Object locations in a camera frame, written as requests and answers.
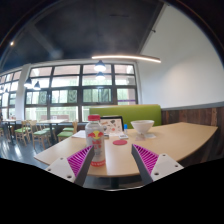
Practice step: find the small blue-capped tube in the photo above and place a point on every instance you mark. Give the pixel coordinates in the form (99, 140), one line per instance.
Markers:
(125, 128)

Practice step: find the green upholstered bench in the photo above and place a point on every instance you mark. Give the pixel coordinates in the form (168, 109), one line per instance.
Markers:
(140, 112)

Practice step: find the white paper sheet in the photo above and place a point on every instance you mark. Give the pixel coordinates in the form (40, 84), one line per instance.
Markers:
(79, 134)

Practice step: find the white footed bowl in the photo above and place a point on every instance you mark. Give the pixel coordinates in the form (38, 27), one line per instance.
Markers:
(142, 126)

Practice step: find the small white card stand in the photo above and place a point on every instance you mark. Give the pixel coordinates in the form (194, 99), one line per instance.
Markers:
(123, 136)

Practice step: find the group of pendant lamps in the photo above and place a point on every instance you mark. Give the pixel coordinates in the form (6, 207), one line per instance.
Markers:
(100, 66)

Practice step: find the wooden dining table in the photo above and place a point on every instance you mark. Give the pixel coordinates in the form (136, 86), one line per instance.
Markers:
(51, 121)

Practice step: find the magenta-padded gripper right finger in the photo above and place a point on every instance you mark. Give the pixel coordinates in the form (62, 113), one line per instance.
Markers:
(166, 165)

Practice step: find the group of green-seated wooden chairs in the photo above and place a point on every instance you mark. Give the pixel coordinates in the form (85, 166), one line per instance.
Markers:
(41, 132)

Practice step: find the clear red-capped drink bottle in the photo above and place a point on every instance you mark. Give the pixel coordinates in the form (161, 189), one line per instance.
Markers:
(96, 133)

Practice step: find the flat round red coaster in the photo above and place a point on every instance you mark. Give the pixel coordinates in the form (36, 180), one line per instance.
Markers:
(120, 142)

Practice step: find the dark-framed window wall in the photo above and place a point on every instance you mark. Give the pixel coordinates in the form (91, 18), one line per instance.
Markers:
(81, 85)

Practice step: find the black-framed picture sign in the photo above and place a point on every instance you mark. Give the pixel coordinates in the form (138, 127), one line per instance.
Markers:
(113, 126)

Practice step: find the long linear ceiling light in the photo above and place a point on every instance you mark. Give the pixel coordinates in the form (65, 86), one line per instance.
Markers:
(126, 57)

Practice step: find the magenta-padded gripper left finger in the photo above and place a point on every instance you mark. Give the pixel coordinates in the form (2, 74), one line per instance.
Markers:
(58, 166)

